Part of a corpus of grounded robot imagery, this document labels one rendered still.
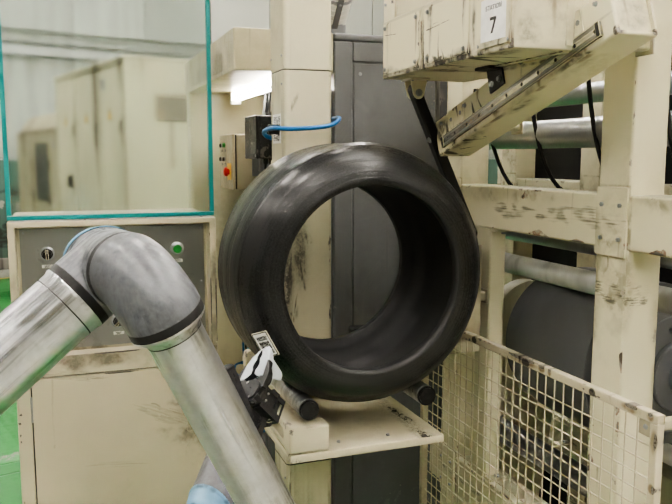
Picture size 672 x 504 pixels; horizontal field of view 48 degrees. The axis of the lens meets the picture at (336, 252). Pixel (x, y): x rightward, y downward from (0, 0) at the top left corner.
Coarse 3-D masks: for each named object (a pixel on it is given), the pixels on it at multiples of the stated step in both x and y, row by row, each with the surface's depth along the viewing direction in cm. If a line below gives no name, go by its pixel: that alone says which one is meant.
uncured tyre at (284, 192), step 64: (256, 192) 160; (320, 192) 152; (384, 192) 187; (448, 192) 164; (256, 256) 151; (448, 256) 184; (256, 320) 153; (384, 320) 191; (448, 320) 166; (320, 384) 158; (384, 384) 163
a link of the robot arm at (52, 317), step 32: (64, 256) 113; (32, 288) 110; (64, 288) 109; (0, 320) 107; (32, 320) 106; (64, 320) 108; (96, 320) 112; (0, 352) 104; (32, 352) 106; (64, 352) 110; (0, 384) 104; (32, 384) 109
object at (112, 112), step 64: (0, 0) 191; (64, 0) 196; (128, 0) 201; (192, 0) 207; (0, 64) 192; (64, 64) 198; (128, 64) 203; (192, 64) 209; (64, 128) 199; (128, 128) 205; (192, 128) 211; (64, 192) 201; (128, 192) 207; (192, 192) 213
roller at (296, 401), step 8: (272, 384) 179; (280, 384) 174; (280, 392) 173; (288, 392) 168; (296, 392) 165; (288, 400) 166; (296, 400) 162; (304, 400) 160; (312, 400) 159; (296, 408) 161; (304, 408) 159; (312, 408) 159; (304, 416) 159; (312, 416) 160
